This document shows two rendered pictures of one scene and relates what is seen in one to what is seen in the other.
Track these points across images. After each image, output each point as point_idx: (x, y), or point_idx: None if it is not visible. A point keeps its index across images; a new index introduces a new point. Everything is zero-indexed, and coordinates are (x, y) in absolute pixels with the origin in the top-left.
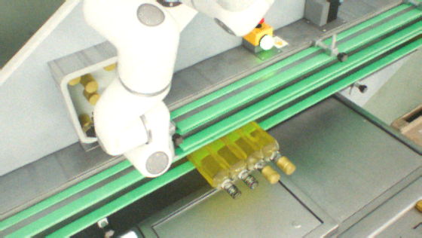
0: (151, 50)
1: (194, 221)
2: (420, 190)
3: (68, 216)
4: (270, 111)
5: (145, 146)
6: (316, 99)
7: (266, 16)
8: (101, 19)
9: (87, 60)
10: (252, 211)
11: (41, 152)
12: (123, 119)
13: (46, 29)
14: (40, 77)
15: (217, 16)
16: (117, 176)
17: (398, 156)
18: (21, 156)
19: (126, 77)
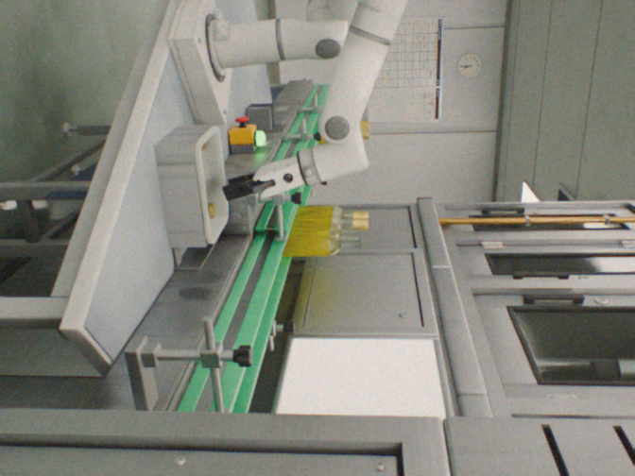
0: None
1: (330, 304)
2: (432, 215)
3: (265, 308)
4: None
5: (353, 136)
6: (306, 193)
7: (234, 125)
8: None
9: (191, 134)
10: (359, 276)
11: (157, 286)
12: (374, 75)
13: (147, 103)
14: (151, 164)
15: (326, 37)
16: (258, 270)
17: (389, 214)
18: (146, 290)
19: (382, 24)
